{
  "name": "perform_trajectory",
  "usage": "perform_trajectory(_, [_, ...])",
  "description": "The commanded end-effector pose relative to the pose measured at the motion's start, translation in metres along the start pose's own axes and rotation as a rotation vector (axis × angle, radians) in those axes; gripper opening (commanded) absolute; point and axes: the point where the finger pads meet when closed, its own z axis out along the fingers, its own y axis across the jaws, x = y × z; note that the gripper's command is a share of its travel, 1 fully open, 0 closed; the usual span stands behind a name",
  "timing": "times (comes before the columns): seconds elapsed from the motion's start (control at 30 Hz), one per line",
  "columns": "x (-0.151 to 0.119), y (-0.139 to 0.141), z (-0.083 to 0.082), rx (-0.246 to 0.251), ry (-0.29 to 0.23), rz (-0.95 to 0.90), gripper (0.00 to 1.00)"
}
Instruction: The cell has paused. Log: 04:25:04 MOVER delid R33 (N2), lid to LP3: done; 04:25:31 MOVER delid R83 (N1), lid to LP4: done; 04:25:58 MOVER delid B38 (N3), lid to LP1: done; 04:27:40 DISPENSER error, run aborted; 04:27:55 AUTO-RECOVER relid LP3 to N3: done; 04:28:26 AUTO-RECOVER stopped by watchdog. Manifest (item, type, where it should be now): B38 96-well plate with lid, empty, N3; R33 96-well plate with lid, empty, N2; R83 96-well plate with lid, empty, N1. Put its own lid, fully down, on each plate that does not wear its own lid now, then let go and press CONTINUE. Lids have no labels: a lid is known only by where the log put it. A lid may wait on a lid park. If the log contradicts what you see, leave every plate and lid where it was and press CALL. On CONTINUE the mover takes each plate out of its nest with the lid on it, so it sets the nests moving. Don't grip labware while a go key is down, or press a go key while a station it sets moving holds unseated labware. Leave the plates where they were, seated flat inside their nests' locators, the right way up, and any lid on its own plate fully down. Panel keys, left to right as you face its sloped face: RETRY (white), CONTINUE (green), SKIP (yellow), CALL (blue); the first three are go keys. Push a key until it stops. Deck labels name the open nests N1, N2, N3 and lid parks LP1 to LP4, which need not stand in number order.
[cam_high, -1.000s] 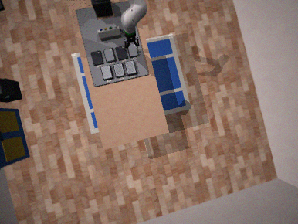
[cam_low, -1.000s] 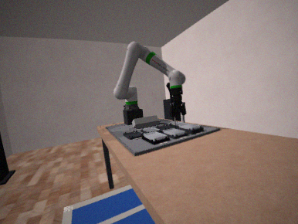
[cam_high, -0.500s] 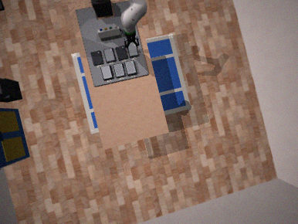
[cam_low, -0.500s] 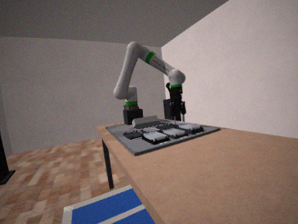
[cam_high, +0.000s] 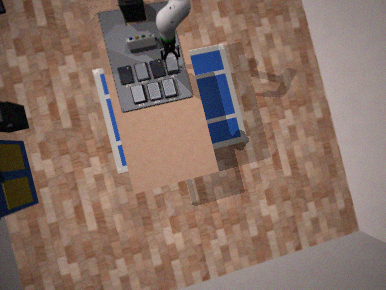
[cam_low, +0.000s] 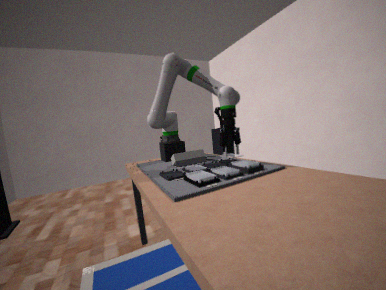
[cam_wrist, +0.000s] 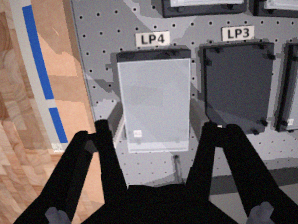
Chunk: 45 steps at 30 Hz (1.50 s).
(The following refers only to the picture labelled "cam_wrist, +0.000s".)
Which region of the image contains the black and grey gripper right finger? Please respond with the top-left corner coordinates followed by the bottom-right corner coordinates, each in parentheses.
top-left (173, 98), bottom-right (298, 224)

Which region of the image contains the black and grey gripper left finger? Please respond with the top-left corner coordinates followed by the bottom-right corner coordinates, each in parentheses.
top-left (13, 102), bottom-right (139, 224)

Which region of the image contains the white button panel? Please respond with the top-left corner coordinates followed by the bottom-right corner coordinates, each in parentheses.
top-left (174, 156), bottom-right (298, 224)

